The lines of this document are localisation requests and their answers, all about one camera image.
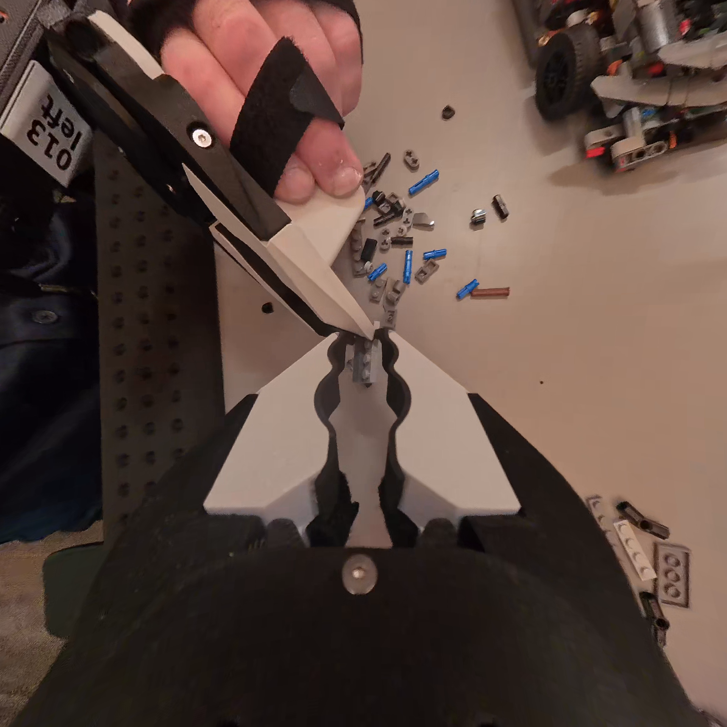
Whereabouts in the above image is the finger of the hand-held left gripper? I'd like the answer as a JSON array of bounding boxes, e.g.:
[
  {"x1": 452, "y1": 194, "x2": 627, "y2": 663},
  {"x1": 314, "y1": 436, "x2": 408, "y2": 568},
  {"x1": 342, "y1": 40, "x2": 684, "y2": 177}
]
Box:
[
  {"x1": 209, "y1": 223, "x2": 343, "y2": 337},
  {"x1": 182, "y1": 164, "x2": 380, "y2": 343}
]

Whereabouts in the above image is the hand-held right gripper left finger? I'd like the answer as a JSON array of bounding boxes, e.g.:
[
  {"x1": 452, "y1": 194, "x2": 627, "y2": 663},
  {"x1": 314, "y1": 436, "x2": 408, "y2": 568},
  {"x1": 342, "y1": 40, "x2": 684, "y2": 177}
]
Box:
[{"x1": 203, "y1": 332, "x2": 361, "y2": 549}]

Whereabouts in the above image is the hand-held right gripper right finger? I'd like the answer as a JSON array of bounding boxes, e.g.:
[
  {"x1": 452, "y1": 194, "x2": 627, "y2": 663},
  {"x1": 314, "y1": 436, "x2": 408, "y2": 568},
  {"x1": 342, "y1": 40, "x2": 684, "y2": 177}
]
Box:
[{"x1": 378, "y1": 328, "x2": 521, "y2": 549}]

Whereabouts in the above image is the group of small lego connectors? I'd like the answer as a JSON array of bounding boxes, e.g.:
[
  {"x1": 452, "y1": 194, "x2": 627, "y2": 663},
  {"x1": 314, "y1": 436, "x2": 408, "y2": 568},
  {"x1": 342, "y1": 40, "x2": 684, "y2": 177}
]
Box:
[{"x1": 349, "y1": 149, "x2": 511, "y2": 342}]

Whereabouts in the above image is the pile of dark lego pieces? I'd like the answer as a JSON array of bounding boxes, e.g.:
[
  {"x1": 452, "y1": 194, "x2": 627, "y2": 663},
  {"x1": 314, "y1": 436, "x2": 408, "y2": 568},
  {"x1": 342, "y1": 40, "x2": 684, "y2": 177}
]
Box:
[{"x1": 587, "y1": 494, "x2": 692, "y2": 648}]

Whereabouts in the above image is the grey lego car model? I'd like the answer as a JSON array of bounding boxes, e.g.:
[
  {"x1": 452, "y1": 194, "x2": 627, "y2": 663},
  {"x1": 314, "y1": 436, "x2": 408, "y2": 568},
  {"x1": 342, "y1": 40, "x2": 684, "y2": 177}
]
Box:
[{"x1": 514, "y1": 0, "x2": 727, "y2": 174}]

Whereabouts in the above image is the person's left hand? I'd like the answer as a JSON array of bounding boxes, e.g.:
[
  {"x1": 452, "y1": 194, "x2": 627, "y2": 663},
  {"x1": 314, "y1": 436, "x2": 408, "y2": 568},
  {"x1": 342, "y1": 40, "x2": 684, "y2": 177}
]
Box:
[{"x1": 131, "y1": 0, "x2": 365, "y2": 203}]

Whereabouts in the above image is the black perforated panel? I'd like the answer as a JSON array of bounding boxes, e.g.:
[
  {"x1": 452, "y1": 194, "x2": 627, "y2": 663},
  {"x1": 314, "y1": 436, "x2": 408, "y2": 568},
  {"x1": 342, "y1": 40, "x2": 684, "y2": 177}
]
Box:
[{"x1": 94, "y1": 131, "x2": 228, "y2": 546}]

